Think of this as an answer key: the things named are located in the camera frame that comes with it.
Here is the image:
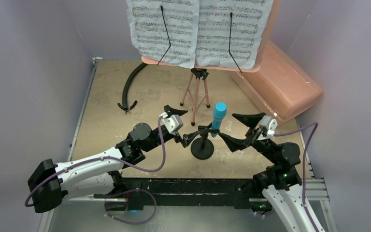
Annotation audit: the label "black round microphone stand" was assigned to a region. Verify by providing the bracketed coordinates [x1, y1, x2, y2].
[191, 123, 219, 160]

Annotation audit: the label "blue toy microphone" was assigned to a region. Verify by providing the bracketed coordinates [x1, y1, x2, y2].
[211, 102, 227, 130]

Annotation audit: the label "pink perforated music stand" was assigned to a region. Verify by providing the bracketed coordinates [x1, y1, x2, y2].
[142, 0, 281, 114]

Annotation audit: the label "white paper sheet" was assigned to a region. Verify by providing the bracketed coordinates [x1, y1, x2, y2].
[126, 0, 200, 68]

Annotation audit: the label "printed sheet music page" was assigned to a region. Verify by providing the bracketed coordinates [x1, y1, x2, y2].
[195, 0, 274, 70]

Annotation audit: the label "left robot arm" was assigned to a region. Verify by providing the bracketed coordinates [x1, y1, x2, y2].
[24, 105, 192, 213]

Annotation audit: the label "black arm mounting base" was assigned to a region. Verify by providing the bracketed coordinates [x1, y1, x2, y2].
[93, 178, 284, 212]

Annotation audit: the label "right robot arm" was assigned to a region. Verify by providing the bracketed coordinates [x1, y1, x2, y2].
[219, 113, 324, 232]

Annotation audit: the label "black foam tube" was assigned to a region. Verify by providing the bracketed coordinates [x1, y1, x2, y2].
[121, 62, 148, 106]

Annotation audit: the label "pink plastic storage box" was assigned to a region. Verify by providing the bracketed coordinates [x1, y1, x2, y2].
[230, 40, 323, 122]

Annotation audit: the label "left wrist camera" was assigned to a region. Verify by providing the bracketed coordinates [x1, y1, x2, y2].
[160, 113, 184, 135]

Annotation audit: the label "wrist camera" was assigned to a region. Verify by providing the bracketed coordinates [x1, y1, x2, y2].
[257, 116, 278, 140]
[160, 113, 184, 135]

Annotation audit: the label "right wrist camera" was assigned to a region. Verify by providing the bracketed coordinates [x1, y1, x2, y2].
[257, 116, 278, 140]

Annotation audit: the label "black handled wire cutters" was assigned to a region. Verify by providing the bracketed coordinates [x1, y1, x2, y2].
[117, 101, 138, 114]

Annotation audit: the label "aluminium frame rail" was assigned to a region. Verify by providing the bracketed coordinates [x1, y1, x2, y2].
[37, 141, 339, 232]

